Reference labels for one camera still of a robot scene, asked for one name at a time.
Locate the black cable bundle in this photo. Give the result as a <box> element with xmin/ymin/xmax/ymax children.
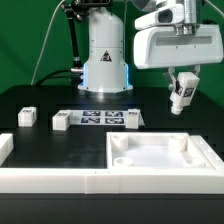
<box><xmin>34</xmin><ymin>67</ymin><xmax>84</xmax><ymax>87</ymax></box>

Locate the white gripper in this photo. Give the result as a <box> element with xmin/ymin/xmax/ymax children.
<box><xmin>134</xmin><ymin>25</ymin><xmax>224</xmax><ymax>91</ymax></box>

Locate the white U-shaped obstacle fence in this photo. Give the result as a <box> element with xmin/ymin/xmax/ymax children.
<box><xmin>0</xmin><ymin>133</ymin><xmax>224</xmax><ymax>194</ymax></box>

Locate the grey cable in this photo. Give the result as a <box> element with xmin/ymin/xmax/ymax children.
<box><xmin>30</xmin><ymin>0</ymin><xmax>66</xmax><ymax>86</ymax></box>

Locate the printed marker sheet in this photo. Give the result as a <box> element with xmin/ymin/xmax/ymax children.
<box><xmin>68</xmin><ymin>109</ymin><xmax>146</xmax><ymax>127</ymax></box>

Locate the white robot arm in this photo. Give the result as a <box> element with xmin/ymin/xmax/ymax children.
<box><xmin>79</xmin><ymin>0</ymin><xmax>224</xmax><ymax>95</ymax></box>

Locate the white square tabletop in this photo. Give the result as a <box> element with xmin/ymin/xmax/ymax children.
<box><xmin>106</xmin><ymin>132</ymin><xmax>224</xmax><ymax>169</ymax></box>

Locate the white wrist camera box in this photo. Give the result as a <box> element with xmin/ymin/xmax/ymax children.
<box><xmin>135</xmin><ymin>4</ymin><xmax>184</xmax><ymax>30</ymax></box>

